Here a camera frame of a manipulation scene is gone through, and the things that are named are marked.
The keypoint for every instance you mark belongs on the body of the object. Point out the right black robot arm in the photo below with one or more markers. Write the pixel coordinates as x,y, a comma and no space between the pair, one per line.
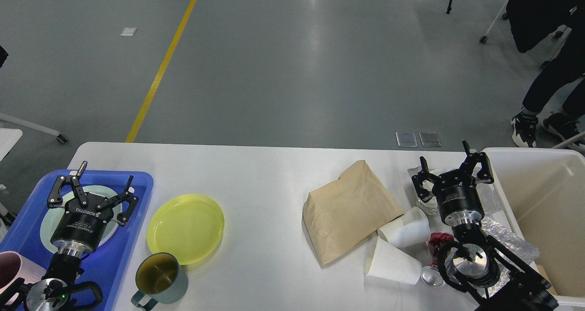
474,262

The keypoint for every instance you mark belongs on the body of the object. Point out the silver foil bag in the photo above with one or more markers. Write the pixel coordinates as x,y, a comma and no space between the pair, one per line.
525,250

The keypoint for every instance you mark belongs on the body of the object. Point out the white side table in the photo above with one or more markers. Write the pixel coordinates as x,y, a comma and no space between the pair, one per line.
9,137

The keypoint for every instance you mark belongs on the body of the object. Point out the brown paper bag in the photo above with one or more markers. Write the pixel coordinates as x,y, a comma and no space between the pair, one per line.
342,213

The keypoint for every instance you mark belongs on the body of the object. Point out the lower white paper cup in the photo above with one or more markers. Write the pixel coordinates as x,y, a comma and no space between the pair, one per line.
390,263

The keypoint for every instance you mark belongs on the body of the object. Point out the white rolling chair frame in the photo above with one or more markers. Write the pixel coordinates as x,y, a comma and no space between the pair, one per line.
558,37

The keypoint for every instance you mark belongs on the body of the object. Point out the pale green plate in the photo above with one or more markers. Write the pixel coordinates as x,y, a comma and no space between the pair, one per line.
53,217

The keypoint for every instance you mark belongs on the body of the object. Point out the small foil wrapper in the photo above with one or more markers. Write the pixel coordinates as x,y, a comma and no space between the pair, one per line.
490,201

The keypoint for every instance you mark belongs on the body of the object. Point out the person in black clothes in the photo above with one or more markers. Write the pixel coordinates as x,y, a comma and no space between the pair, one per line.
566,68

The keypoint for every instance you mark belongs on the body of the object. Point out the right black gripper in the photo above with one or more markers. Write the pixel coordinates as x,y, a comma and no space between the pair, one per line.
457,198

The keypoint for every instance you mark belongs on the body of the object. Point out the floor outlet plate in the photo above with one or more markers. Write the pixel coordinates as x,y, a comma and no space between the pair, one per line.
430,139
406,139

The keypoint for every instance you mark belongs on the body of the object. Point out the right floor outlet plate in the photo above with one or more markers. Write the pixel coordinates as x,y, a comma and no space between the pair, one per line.
430,139

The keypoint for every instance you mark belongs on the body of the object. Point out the white paper cup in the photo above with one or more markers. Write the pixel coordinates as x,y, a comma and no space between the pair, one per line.
407,230
390,263

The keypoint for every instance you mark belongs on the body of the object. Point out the left floor outlet plate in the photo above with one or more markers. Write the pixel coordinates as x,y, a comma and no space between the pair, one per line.
406,139

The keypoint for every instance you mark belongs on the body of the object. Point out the yellow plastic plate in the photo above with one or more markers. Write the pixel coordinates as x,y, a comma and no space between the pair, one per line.
189,227

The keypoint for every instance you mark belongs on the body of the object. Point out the pink ribbed cup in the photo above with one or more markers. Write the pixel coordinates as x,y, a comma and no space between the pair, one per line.
13,266

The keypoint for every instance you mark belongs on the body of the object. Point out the blue plastic tray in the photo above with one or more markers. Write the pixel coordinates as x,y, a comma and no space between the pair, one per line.
107,265

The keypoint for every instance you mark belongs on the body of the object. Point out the crushed red soda can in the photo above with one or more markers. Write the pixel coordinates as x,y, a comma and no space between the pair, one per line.
430,273

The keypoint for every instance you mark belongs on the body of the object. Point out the upper white paper cup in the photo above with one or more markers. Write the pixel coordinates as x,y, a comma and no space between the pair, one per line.
407,230

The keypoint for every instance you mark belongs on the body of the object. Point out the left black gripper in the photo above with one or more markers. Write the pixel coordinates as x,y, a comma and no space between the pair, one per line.
84,219

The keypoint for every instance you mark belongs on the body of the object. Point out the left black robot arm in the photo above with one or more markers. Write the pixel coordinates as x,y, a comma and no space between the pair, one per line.
58,290

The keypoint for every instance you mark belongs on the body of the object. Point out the beige plastic bin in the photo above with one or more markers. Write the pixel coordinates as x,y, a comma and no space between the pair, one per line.
544,200

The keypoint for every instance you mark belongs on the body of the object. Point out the dark teal mug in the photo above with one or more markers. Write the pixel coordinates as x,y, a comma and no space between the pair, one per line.
159,279

